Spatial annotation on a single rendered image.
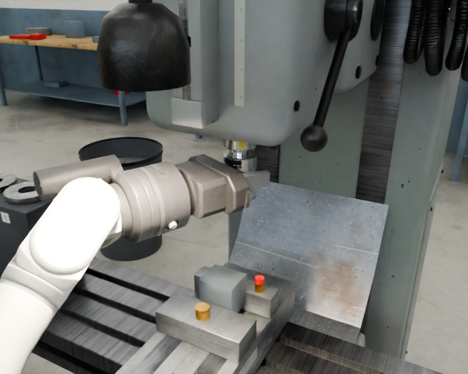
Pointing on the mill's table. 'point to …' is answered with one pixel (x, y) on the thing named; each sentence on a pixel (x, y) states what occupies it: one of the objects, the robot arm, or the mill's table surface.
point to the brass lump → (202, 311)
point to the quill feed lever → (345, 9)
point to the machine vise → (185, 353)
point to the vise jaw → (180, 317)
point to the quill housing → (262, 71)
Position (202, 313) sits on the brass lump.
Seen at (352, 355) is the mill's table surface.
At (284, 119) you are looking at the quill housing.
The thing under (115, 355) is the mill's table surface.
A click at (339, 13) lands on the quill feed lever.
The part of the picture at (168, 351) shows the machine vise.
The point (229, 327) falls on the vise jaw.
